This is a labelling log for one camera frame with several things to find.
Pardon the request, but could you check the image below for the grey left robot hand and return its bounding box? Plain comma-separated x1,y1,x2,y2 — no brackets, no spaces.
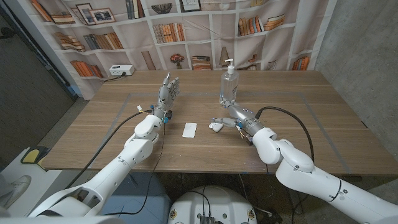
151,72,181,123

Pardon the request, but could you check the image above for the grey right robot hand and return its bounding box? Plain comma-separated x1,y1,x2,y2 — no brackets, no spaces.
210,98,265,138

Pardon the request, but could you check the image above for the clear pump dispenser bottle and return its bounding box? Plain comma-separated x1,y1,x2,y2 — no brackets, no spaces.
219,58,240,108

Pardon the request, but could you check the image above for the white card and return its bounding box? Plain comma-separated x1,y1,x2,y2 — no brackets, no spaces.
182,122,198,139

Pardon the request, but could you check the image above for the white power strip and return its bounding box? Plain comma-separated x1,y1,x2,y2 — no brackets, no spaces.
109,64,136,77

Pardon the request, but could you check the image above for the printed bookshelf backdrop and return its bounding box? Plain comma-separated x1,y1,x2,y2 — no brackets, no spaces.
17,0,338,101

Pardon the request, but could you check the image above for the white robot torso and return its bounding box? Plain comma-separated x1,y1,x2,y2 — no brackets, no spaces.
167,185,258,224

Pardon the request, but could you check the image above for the black power adapter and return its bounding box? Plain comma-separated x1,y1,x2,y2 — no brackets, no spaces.
257,208,283,224

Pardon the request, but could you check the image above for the grey table leg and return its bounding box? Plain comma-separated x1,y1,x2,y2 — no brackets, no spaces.
287,194,304,215

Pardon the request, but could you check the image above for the grey electronics box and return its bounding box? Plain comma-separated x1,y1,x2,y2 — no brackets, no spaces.
198,214,216,224

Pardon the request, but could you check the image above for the yellow and black floor object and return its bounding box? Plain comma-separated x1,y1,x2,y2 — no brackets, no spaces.
21,146,50,171

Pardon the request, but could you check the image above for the white floor platform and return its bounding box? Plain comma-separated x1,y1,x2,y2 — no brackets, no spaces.
0,147,65,218

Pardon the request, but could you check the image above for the white shoe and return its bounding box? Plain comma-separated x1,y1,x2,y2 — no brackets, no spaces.
0,174,32,210

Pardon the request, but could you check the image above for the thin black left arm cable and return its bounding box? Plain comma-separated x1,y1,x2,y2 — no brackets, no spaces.
101,121,167,217

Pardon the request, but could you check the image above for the black power strip cord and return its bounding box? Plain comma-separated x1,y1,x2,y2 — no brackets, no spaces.
103,73,127,83

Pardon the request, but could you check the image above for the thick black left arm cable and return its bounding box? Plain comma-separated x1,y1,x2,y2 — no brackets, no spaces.
65,109,155,189

